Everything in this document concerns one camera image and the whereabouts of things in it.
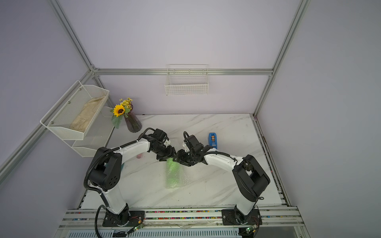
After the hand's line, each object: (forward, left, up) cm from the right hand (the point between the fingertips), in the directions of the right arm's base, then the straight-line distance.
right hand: (177, 162), depth 85 cm
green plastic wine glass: (-6, +2, -2) cm, 7 cm away
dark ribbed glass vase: (+30, +32, +3) cm, 45 cm away
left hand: (+5, +3, -4) cm, 7 cm away
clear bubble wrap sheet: (-8, -5, -3) cm, 10 cm away
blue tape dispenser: (+19, -23, -5) cm, 31 cm away
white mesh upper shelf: (+15, +52, +25) cm, 60 cm away
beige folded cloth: (+12, +47, +23) cm, 54 cm away
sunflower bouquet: (+28, +36, +16) cm, 48 cm away
